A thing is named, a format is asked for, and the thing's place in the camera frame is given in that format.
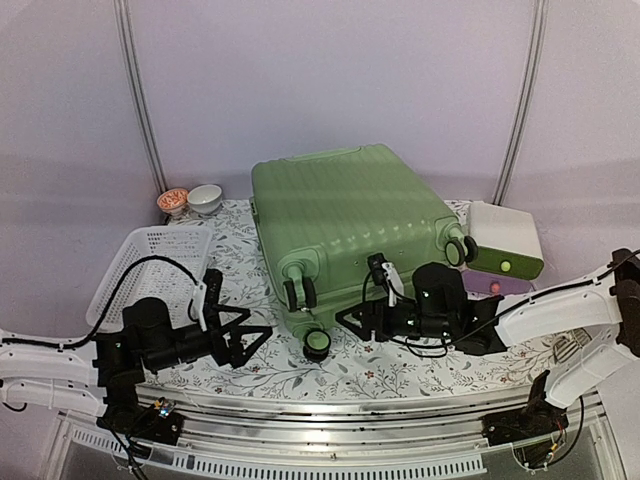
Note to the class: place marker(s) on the left aluminium wall post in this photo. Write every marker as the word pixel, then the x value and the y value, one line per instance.
pixel 125 29

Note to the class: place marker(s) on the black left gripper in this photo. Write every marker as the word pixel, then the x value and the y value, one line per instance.
pixel 238 357

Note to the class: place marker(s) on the aluminium wall post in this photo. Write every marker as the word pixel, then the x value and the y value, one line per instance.
pixel 524 100
pixel 125 29

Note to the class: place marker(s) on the right aluminium wall post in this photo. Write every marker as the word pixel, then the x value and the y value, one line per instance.
pixel 524 100

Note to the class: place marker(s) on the red patterned ceramic bowl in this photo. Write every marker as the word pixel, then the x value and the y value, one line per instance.
pixel 173 202

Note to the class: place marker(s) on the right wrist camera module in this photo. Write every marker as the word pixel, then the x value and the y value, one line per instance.
pixel 384 274

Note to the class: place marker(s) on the floral patterned table cloth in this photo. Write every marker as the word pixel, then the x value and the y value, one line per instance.
pixel 355 370

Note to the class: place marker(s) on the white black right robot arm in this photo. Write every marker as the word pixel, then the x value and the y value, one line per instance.
pixel 607 299

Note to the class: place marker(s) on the white ceramic bowl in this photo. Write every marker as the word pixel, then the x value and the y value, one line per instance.
pixel 205 199

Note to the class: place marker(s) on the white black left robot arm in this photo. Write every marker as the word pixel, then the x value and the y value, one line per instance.
pixel 99 375

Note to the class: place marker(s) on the green hard-shell suitcase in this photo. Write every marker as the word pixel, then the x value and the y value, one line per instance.
pixel 322 219

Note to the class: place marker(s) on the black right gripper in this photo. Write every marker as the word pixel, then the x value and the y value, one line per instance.
pixel 370 310

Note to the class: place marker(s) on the aluminium front rail frame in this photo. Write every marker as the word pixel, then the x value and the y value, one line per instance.
pixel 409 438

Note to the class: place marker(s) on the white green purple drawer box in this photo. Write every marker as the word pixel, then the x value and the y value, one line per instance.
pixel 509 252

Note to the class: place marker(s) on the white perforated plastic basket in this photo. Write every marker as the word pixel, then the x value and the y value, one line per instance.
pixel 162 262

